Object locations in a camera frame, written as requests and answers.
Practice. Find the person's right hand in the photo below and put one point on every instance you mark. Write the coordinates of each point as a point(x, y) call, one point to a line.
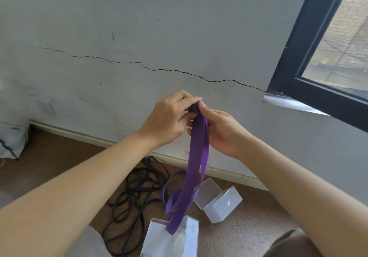
point(227, 133)

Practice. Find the person's left hand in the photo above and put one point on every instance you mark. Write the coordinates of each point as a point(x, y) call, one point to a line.
point(161, 118)

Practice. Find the person's right thumb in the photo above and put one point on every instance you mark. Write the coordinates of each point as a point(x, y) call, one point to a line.
point(209, 110)

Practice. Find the person's left thumb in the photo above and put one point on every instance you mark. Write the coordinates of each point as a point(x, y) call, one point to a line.
point(187, 117)

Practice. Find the purple resistance band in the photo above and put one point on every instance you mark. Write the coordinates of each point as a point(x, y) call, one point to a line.
point(195, 162)

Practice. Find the person's right forearm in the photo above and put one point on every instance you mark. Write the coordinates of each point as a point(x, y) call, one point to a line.
point(304, 199)

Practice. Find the person's left forearm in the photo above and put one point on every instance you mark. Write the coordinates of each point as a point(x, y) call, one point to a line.
point(72, 193)

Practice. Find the white window sill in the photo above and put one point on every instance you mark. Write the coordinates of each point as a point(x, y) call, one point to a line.
point(287, 104)

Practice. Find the small white box lid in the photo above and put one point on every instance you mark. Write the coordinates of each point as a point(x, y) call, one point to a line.
point(207, 194)

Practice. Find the black resistance band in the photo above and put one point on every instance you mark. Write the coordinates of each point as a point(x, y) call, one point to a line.
point(135, 196)

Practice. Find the small white box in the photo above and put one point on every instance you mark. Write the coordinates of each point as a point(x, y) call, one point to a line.
point(225, 206)

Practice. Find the cream baseboard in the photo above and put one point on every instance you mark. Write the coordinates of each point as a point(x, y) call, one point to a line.
point(86, 138)

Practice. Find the large white open box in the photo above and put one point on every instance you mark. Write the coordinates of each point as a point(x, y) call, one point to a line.
point(187, 241)

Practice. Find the person's right leg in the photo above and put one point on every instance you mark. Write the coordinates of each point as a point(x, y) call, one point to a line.
point(290, 244)

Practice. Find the person's leg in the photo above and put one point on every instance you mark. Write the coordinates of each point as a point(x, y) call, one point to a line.
point(89, 244)
point(290, 244)

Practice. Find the person's left leg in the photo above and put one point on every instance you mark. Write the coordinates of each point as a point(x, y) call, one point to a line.
point(89, 244)

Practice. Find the white bag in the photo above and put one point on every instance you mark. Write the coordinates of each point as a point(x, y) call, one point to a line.
point(13, 141)

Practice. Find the dark window frame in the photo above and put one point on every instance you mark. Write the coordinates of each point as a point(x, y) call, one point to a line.
point(299, 55)

